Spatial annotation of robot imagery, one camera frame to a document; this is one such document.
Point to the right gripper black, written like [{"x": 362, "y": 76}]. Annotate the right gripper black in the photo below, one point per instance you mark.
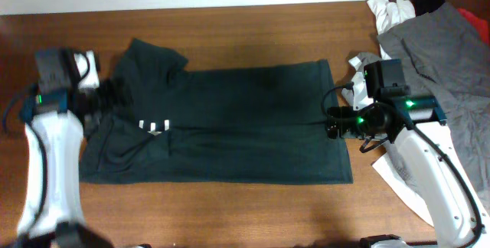
[{"x": 345, "y": 113}]

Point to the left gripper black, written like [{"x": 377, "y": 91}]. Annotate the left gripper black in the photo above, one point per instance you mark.
[{"x": 119, "y": 99}]

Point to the grey t-shirt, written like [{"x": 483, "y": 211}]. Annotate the grey t-shirt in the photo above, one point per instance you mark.
[{"x": 442, "y": 55}]

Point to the dark green Nike t-shirt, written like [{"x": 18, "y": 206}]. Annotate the dark green Nike t-shirt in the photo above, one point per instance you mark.
[{"x": 248, "y": 125}]

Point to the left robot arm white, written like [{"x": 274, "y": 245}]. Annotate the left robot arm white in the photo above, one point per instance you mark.
[{"x": 54, "y": 129}]

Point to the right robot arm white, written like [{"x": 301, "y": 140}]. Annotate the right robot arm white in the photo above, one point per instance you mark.
[{"x": 416, "y": 127}]

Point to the white garment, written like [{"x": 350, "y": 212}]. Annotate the white garment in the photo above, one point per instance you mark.
[{"x": 390, "y": 13}]

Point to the black garment at corner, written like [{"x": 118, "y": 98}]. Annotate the black garment at corner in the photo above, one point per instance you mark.
[{"x": 422, "y": 7}]

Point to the red garment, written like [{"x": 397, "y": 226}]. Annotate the red garment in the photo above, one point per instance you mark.
[{"x": 481, "y": 25}]

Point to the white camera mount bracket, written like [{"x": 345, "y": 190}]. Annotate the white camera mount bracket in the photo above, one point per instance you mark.
[{"x": 88, "y": 66}]

